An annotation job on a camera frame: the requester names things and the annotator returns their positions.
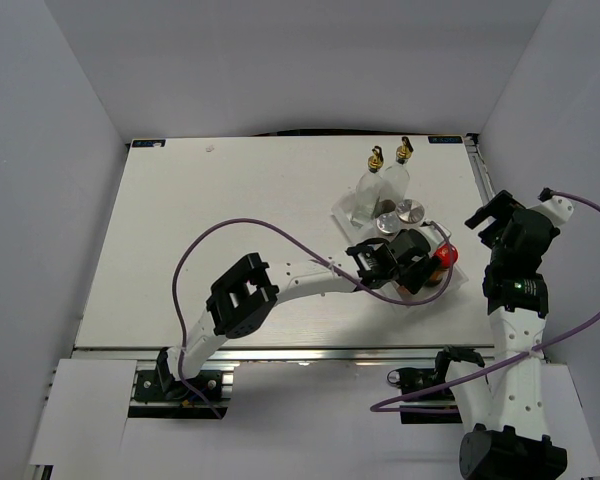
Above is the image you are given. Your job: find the red-lidded chili sauce jar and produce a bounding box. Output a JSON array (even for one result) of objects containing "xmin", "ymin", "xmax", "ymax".
[{"xmin": 425, "ymin": 245, "xmax": 459, "ymax": 287}]

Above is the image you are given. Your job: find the small jar with white lid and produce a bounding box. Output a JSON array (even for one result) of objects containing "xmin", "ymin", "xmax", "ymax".
[{"xmin": 375, "ymin": 211, "xmax": 401, "ymax": 236}]

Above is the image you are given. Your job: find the white shaker with silver lid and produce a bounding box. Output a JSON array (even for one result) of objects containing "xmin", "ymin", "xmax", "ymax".
[{"xmin": 394, "ymin": 199, "xmax": 425, "ymax": 229}]

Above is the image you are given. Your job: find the clear glass oil bottle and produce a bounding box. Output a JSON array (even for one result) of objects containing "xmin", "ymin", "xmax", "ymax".
[{"xmin": 351, "ymin": 145, "xmax": 384, "ymax": 227}]

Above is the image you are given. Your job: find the glass bottle with dark sauce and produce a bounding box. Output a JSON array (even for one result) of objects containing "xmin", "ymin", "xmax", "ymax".
[{"xmin": 374, "ymin": 136, "xmax": 413, "ymax": 217}]

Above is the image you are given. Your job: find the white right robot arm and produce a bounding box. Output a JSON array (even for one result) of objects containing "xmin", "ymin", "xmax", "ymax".
[{"xmin": 431, "ymin": 191, "xmax": 573, "ymax": 479}]

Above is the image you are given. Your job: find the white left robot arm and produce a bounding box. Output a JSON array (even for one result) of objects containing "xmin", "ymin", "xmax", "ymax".
[{"xmin": 156, "ymin": 226, "xmax": 444, "ymax": 400}]

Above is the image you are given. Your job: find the white plastic organizer rack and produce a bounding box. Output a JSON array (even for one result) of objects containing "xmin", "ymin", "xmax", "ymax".
[{"xmin": 331, "ymin": 190, "xmax": 469, "ymax": 302}]

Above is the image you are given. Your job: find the blue right corner sticker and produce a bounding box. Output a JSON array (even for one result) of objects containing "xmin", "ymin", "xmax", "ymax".
[{"xmin": 428, "ymin": 135, "xmax": 464, "ymax": 145}]

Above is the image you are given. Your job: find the blue corner sticker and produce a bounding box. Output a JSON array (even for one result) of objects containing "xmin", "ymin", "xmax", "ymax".
[
  {"xmin": 428, "ymin": 135, "xmax": 464, "ymax": 145},
  {"xmin": 131, "ymin": 139, "xmax": 166, "ymax": 148}
]

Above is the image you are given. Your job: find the blue left corner sticker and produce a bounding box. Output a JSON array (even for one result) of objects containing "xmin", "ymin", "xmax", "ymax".
[{"xmin": 131, "ymin": 139, "xmax": 166, "ymax": 148}]

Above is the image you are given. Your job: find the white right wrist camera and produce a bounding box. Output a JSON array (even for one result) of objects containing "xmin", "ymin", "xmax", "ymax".
[{"xmin": 533, "ymin": 187, "xmax": 574, "ymax": 227}]

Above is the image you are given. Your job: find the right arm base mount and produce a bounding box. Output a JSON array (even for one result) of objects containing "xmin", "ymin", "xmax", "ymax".
[{"xmin": 386, "ymin": 346, "xmax": 485, "ymax": 425}]

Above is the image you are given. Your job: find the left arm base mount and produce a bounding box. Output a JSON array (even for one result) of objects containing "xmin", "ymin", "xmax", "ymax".
[{"xmin": 128, "ymin": 349, "xmax": 238, "ymax": 420}]

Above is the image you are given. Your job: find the aluminium table frame rail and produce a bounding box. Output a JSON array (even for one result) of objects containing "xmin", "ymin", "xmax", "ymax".
[{"xmin": 74, "ymin": 344, "xmax": 501, "ymax": 365}]

